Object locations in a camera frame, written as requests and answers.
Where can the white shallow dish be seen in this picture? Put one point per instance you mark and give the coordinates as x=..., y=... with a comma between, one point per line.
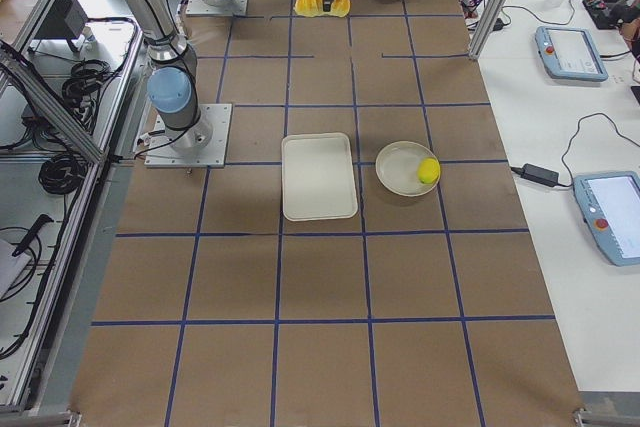
x=396, y=166

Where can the far teach pendant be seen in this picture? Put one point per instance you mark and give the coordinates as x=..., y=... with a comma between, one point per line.
x=569, y=54

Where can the near teach pendant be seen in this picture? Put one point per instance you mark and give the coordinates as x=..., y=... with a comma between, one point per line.
x=609, y=203

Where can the black power adapter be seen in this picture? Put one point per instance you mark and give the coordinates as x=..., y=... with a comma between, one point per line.
x=537, y=174

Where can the orange striped bread roll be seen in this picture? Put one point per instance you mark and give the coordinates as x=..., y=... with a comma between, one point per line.
x=316, y=8

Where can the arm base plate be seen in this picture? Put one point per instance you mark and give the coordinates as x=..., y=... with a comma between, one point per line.
x=216, y=8
x=204, y=144

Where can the white rectangular tray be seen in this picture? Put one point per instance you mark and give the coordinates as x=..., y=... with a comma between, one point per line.
x=318, y=180

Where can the yellow lemon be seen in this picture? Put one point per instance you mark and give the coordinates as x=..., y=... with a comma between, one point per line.
x=429, y=171

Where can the teach pendant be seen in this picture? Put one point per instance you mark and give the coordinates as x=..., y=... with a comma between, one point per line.
x=569, y=54
x=609, y=203

